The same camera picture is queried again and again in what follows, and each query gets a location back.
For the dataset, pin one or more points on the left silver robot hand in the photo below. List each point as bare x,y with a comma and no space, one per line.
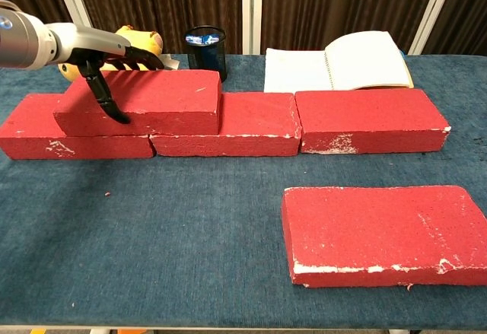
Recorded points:
91,43

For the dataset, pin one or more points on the red foam brick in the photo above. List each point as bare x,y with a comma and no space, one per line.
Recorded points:
255,121
30,128
365,117
163,98

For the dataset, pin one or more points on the red foam brick white-chipped edge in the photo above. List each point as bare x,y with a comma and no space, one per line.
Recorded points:
380,231

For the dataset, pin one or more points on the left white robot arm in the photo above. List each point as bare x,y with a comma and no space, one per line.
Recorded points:
23,39

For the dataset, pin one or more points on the yellow plush toy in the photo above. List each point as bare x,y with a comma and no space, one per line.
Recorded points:
142,41

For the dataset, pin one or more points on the black mesh pen holder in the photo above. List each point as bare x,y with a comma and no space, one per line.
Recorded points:
207,60

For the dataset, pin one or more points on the blue tablecloth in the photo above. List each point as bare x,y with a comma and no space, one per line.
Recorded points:
171,242

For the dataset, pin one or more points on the open spiral notebook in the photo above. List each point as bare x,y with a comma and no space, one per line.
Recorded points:
361,64

